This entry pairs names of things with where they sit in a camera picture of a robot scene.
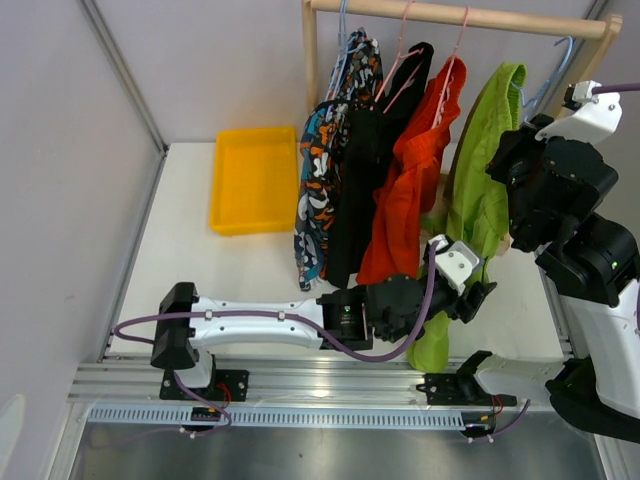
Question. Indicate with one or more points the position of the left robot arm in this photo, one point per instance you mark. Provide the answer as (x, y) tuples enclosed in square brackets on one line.
[(395, 309)]

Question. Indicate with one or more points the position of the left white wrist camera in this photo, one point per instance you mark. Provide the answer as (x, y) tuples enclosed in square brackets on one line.
[(455, 261)]

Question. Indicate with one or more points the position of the green shorts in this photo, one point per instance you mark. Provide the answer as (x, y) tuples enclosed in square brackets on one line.
[(477, 211)]

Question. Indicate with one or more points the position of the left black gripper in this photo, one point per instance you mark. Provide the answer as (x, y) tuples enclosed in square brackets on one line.
[(465, 309)]

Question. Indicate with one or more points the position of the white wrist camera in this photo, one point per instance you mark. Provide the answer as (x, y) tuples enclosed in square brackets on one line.
[(455, 261), (593, 115)]

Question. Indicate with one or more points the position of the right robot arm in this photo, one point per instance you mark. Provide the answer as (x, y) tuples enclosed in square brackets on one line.
[(555, 179)]

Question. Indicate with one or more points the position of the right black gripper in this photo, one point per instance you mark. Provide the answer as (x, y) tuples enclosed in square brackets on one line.
[(515, 143)]

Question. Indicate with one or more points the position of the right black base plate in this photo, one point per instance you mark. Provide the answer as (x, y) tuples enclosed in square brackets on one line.
[(453, 389)]

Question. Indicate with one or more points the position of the aluminium mounting rail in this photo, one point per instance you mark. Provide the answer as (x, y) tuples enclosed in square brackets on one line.
[(293, 381)]

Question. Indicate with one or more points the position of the black shorts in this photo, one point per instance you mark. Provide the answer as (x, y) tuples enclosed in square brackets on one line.
[(372, 127)]

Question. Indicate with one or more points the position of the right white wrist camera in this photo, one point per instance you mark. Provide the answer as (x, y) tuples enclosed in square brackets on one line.
[(593, 115)]

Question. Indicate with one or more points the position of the yellow plastic tray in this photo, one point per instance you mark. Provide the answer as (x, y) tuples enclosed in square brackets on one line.
[(255, 181)]

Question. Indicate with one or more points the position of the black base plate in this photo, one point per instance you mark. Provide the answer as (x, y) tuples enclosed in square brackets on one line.
[(453, 389), (224, 386)]

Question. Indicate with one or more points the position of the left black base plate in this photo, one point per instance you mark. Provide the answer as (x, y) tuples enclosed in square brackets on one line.
[(224, 386)]

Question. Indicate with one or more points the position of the slotted cable duct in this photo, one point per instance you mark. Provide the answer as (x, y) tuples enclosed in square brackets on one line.
[(416, 419)]

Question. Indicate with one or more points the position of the blue patterned shorts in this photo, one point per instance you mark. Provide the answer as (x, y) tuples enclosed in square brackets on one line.
[(323, 137)]

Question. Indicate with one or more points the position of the wooden clothes rack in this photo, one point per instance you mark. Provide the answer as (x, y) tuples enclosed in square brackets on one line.
[(600, 33)]

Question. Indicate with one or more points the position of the orange patterned camo shorts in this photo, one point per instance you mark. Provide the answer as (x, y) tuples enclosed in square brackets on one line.
[(358, 72)]

